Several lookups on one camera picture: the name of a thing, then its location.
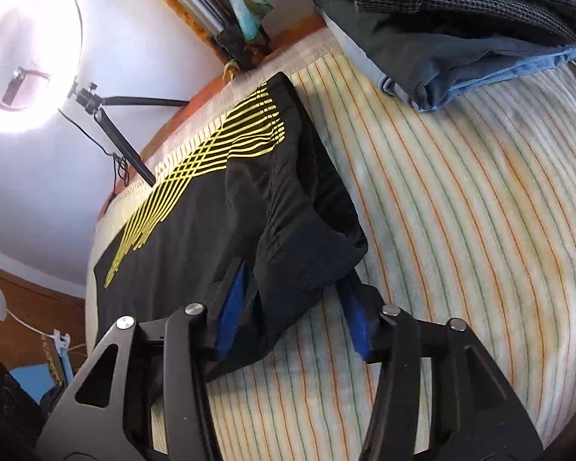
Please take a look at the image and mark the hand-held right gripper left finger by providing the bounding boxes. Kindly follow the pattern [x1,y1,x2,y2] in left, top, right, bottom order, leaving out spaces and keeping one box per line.
[35,258,259,461]

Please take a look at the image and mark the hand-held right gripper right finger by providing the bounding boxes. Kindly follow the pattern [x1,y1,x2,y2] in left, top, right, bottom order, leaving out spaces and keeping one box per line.
[337,276,544,461]

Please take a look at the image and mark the black shirt with yellow stripes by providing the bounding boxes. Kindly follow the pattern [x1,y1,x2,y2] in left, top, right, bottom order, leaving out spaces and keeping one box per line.
[92,71,369,381]

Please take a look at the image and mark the striped bed blanket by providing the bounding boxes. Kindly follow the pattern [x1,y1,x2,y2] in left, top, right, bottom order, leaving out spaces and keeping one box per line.
[84,26,576,461]

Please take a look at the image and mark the small white desk lamp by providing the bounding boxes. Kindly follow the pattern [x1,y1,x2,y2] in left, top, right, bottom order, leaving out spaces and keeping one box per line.
[0,287,73,351]

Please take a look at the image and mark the black fan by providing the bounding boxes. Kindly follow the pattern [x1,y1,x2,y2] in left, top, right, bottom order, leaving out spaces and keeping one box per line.
[0,361,43,435]

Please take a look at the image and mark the light blue folded garment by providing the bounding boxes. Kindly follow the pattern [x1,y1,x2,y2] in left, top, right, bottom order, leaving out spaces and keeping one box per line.
[333,33,576,113]

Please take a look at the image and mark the stack of folded clothes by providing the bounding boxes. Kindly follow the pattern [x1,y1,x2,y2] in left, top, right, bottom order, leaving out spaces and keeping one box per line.
[313,0,576,111]

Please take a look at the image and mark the colourful hanging cloths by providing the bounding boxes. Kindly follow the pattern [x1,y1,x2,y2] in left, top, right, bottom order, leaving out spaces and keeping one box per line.
[185,0,275,80]

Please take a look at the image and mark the black cable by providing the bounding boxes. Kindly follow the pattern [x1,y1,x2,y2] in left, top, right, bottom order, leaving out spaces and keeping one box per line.
[58,108,131,202]

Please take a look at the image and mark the black ring light stand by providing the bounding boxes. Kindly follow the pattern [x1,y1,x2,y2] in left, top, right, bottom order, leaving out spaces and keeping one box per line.
[2,68,189,187]

